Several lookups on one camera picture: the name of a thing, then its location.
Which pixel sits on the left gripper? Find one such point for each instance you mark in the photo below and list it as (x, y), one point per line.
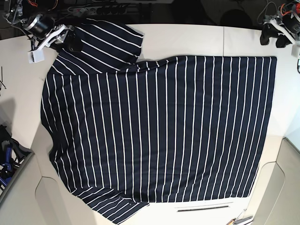
(286, 28)

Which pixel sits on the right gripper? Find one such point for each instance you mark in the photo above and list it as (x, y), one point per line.
(45, 33)

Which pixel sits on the navy white striped T-shirt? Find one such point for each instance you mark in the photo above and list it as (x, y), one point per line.
(127, 133)

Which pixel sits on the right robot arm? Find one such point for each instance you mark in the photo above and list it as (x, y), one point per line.
(17, 12)

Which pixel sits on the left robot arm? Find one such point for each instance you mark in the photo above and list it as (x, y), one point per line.
(290, 7)

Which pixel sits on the white power strip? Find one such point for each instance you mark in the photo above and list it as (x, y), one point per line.
(98, 10)

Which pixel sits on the blue clamp tool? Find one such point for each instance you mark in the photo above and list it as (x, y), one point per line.
(6, 162)

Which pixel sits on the grey tool with orange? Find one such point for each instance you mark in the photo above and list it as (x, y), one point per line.
(240, 220)

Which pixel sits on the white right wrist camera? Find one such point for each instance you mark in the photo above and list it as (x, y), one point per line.
(36, 56)

